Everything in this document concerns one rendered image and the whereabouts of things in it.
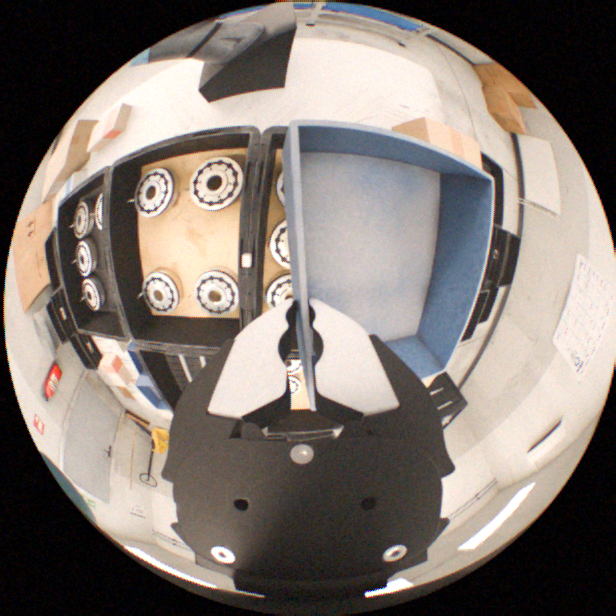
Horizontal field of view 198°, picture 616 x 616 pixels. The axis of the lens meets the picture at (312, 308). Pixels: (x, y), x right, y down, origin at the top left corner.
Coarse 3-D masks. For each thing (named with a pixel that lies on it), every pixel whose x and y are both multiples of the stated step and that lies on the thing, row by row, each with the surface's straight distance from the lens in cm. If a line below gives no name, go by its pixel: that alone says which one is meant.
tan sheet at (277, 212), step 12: (276, 156) 40; (276, 168) 40; (276, 180) 40; (276, 204) 39; (276, 216) 40; (264, 264) 42; (276, 264) 42; (264, 276) 43; (264, 288) 44; (264, 312) 47
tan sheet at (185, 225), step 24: (144, 168) 51; (192, 168) 44; (168, 216) 45; (192, 216) 43; (216, 216) 41; (144, 240) 50; (168, 240) 46; (192, 240) 44; (216, 240) 42; (144, 264) 52; (168, 264) 48; (192, 264) 45; (216, 264) 43; (192, 288) 47; (192, 312) 51
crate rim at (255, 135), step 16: (224, 128) 33; (240, 128) 32; (256, 128) 32; (160, 144) 37; (256, 144) 32; (128, 160) 42; (256, 160) 30; (112, 176) 44; (240, 208) 30; (240, 224) 30; (240, 240) 31; (112, 256) 44; (240, 256) 31; (112, 272) 45; (240, 272) 32; (240, 288) 33; (240, 304) 34; (128, 320) 49; (240, 320) 36
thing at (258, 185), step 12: (264, 132) 31; (276, 132) 31; (264, 144) 31; (264, 156) 30; (264, 168) 30; (264, 180) 30; (252, 192) 30; (252, 204) 30; (252, 216) 30; (252, 228) 30; (252, 240) 30; (252, 252) 31; (252, 264) 33; (252, 276) 32; (252, 288) 33; (252, 300) 34; (252, 312) 37
